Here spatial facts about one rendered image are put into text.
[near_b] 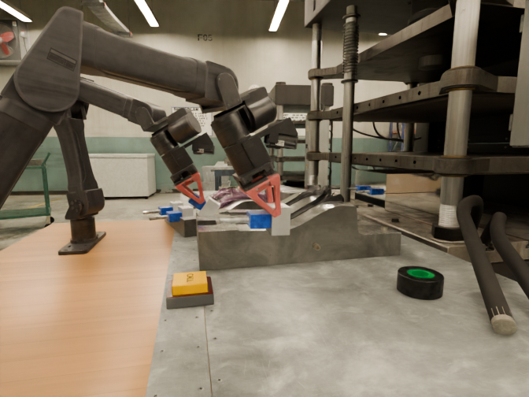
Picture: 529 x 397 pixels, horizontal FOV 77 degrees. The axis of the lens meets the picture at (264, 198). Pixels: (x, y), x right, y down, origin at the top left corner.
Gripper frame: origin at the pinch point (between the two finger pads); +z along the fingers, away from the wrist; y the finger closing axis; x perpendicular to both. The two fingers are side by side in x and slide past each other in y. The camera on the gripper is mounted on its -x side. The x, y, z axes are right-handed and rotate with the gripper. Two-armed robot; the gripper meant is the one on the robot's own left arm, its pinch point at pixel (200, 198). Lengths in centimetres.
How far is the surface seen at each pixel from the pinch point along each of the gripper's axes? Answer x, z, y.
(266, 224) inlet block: -9.3, 6.1, -30.8
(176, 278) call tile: 9.7, 5.7, -30.8
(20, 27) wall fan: 155, -386, 721
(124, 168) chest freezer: 127, -43, 634
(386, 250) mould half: -32.7, 32.7, -18.5
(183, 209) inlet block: 7.0, 2.5, 15.1
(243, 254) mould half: -2.3, 13.3, -18.5
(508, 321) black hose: -30, 30, -54
